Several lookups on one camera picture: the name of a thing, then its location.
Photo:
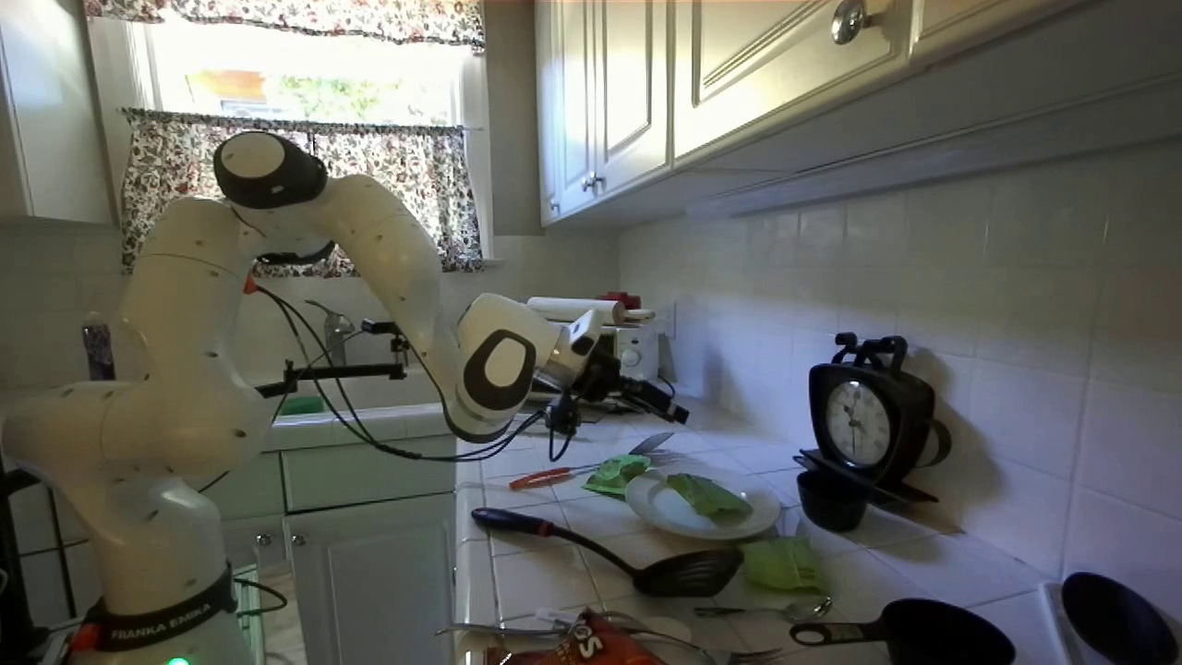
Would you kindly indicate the green sponge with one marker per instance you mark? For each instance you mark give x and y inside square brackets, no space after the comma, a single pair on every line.
[304,403]

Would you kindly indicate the white farmhouse sink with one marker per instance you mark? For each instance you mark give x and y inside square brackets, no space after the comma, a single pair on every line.
[370,427]

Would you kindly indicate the floral window valance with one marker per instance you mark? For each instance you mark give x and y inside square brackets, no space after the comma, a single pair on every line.
[317,17]

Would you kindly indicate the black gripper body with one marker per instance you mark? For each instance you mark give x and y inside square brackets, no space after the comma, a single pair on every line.
[601,371]

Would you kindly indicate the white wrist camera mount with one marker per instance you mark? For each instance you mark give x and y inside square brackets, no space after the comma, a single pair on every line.
[582,329]

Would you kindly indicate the metal cabinet knob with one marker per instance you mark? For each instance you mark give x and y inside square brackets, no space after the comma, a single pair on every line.
[849,20]

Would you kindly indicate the metal spoon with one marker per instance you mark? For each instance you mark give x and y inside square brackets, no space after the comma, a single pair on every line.
[763,608]

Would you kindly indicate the white toaster oven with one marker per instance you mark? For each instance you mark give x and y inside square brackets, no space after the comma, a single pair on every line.
[639,351]

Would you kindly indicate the black stand frame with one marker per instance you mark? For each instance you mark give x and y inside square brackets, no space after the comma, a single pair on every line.
[11,567]

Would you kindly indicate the black frying pan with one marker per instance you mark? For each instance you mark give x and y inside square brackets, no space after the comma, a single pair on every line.
[942,635]

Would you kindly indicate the black slotted spatula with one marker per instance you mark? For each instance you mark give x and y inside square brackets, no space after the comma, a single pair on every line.
[683,573]

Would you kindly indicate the green snack pack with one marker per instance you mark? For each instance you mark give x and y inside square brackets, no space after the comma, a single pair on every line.
[711,501]

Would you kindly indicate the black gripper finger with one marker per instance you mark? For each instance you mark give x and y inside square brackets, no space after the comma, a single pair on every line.
[647,386]
[660,413]

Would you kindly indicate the small red object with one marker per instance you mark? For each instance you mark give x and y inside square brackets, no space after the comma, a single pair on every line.
[625,301]

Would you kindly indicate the white rolling pin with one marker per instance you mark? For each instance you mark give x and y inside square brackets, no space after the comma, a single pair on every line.
[570,310]

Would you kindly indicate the orange snack bag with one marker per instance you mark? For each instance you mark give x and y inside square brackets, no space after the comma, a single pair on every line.
[609,645]

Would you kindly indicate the white round plate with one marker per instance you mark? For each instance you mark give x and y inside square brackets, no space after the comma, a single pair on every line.
[665,509]

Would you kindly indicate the small black cup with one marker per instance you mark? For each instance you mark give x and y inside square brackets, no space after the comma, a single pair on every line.
[828,503]

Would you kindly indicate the green lower cabinet door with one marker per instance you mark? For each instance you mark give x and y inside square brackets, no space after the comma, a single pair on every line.
[370,585]

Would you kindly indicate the kitchen window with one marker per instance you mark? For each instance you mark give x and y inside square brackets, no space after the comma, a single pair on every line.
[309,81]

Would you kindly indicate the floral cafe curtain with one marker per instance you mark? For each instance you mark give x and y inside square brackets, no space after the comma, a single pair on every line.
[445,196]

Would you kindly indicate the black kettle shaped clock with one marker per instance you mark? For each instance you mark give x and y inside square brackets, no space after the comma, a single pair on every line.
[862,424]

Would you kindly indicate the wide upper cabinet door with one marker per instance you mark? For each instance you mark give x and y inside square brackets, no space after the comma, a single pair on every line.
[778,61]

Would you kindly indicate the narrow upper cabinet door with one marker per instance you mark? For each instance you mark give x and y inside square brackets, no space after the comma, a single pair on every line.
[567,105]

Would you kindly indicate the black pot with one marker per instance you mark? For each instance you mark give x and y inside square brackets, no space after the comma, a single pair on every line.
[1113,621]

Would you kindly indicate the white wall cabinet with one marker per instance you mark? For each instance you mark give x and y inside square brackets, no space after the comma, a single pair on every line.
[49,111]

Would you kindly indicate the crumpled green cloth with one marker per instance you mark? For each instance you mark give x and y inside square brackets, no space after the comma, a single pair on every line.
[784,567]

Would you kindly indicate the green packet with knife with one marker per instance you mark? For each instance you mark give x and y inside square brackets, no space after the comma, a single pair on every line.
[615,475]

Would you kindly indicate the metal sink faucet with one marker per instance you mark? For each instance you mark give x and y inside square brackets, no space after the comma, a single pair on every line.
[338,329]

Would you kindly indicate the green lower cabinet drawer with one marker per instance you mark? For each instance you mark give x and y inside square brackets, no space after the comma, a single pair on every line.
[365,470]

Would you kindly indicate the panelled upper cabinet door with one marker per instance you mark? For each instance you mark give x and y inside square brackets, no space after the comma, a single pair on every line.
[634,85]

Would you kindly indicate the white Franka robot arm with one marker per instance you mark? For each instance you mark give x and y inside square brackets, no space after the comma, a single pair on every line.
[172,392]

